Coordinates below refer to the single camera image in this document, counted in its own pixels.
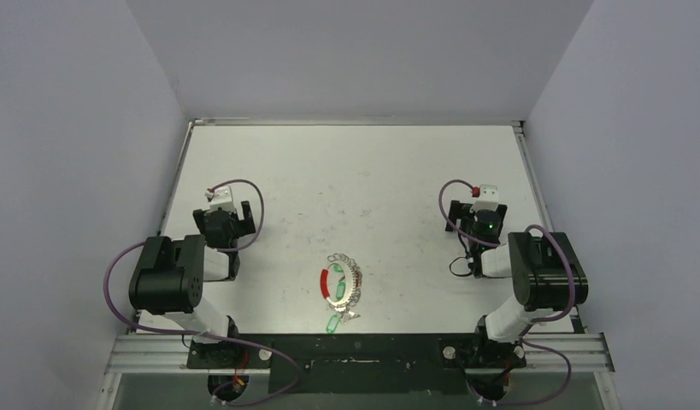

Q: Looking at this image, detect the purple cable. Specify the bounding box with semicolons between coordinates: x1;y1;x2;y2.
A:
103;179;302;408
438;179;579;407

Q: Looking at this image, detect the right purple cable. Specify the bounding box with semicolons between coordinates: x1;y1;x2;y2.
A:
438;179;579;407

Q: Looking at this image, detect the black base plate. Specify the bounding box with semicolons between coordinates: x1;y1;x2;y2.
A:
186;333;526;395

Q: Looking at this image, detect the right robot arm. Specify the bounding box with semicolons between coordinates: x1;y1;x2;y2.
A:
445;200;589;366

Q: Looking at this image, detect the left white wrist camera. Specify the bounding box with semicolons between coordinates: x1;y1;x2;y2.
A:
204;184;237;214

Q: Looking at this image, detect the metal keyring with red handle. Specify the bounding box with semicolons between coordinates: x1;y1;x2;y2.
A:
319;253;362;313

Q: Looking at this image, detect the key with red tag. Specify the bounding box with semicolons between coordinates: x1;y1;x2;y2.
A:
352;270;362;291

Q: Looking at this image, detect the key with green tag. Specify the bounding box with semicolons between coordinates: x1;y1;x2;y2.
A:
325;311;360;334
334;281;347;301

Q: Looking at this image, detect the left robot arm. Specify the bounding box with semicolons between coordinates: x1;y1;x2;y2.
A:
128;199;257;368

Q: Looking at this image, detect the aluminium front rail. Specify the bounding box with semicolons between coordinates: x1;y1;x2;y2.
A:
107;333;615;374

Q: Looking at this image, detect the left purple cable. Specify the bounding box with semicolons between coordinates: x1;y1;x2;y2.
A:
103;179;302;408

